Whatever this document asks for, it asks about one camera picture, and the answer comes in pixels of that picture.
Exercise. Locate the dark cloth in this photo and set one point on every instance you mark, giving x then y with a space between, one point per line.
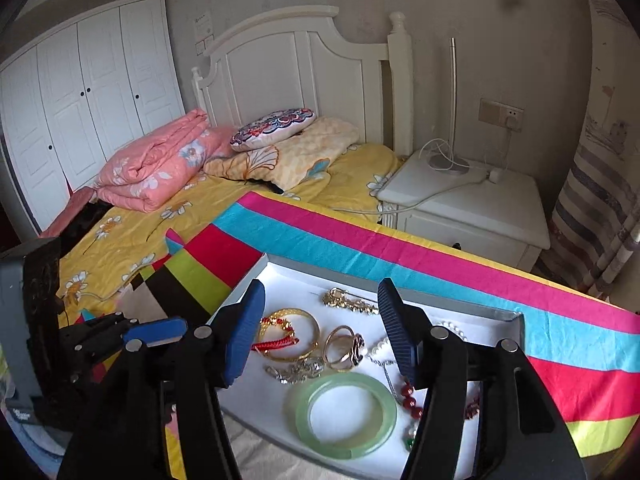
85 220

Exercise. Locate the white wardrobe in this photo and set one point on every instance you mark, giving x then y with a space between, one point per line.
100 90

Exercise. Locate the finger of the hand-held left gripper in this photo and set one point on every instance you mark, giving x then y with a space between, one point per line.
95 327
155 331

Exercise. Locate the grey cardboard box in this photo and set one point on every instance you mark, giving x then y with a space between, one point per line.
295 285

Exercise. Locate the embroidered cushion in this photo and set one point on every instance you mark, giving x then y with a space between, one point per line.
270 127

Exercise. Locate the yellow floral bed sheet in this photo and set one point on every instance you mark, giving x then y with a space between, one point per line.
200 200

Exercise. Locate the silver rhinestone brooch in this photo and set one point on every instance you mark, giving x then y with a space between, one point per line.
295 372

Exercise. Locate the white power adapter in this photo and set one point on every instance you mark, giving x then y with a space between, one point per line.
495 175

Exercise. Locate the white bed headboard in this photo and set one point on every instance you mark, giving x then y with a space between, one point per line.
280 70

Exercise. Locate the white nightstand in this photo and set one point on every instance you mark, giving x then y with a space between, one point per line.
475 210

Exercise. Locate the yellow quilted pillow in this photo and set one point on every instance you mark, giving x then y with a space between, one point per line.
310 155

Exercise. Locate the silver desk lamp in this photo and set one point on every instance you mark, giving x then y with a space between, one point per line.
447 162

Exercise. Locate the colourful striped cloth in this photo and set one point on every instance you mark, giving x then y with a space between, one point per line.
400 260

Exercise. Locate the wall socket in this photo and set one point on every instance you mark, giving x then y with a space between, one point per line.
492 110

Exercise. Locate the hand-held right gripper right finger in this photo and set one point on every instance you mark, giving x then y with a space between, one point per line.
400 335

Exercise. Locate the wall switch panel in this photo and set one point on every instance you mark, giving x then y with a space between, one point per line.
202 25

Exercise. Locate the green jade bangle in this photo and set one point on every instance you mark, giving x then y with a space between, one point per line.
300 425

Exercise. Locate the pink floral quilt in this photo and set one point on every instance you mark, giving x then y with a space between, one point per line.
150 160

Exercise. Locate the striped printed curtain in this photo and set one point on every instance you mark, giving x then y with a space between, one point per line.
590 200

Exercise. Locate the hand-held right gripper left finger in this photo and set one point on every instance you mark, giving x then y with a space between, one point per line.
242 340

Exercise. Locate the green gem gold pendant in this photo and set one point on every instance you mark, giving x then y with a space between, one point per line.
410 442

